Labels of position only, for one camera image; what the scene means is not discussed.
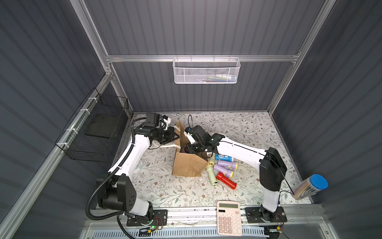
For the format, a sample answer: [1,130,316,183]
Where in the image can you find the brown jute tote bag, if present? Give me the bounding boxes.
[164,120,208,178]

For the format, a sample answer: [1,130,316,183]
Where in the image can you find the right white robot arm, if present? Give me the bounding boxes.
[184,132,287,213]

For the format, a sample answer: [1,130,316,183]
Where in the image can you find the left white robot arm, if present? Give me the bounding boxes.
[96,126,180,216]

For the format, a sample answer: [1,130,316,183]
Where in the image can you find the blue flashlight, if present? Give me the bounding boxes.
[215,154,234,162]

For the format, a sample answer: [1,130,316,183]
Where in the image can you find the green flashlight lower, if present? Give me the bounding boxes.
[206,164,218,186]

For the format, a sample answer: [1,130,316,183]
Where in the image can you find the purple flashlight middle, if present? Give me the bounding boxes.
[217,160,238,170]

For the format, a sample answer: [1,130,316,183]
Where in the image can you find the purple flashlight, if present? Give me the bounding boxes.
[217,160,238,170]
[213,164,234,178]

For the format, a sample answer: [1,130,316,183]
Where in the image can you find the clear tape roll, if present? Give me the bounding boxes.
[133,161,143,174]

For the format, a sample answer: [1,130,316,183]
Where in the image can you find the purple flashlight lower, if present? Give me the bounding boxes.
[213,164,234,178]

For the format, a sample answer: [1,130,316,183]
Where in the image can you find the red flashlight bottom left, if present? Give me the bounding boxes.
[216,172,237,190]

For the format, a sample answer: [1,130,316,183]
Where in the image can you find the pink desk calculator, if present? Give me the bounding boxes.
[216,201,243,237]

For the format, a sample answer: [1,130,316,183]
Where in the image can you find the blue lid pencil tube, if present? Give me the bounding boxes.
[292,174,328,200]

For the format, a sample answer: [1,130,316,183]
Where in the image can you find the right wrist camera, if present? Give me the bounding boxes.
[184,127,197,144]

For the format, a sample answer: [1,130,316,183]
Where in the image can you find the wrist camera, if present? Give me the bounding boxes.
[144,112,171,130]
[184,127,197,144]

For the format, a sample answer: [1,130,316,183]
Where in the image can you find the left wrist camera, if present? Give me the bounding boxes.
[144,112,171,130]

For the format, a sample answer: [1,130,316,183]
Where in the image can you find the black corrugated cable hose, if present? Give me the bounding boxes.
[85,117,147,239]

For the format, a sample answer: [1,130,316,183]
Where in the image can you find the markers in wall basket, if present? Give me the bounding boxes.
[200,74,237,84]

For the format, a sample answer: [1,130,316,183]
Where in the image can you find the black wire side basket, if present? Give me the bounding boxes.
[56,89,130,163]

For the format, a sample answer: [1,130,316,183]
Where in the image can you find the white wire wall basket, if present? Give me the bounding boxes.
[172,57,241,84]

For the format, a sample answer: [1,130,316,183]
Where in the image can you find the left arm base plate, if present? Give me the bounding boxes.
[126,210,168,227]

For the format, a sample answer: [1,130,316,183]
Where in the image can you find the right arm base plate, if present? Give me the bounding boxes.
[244,206,287,223]

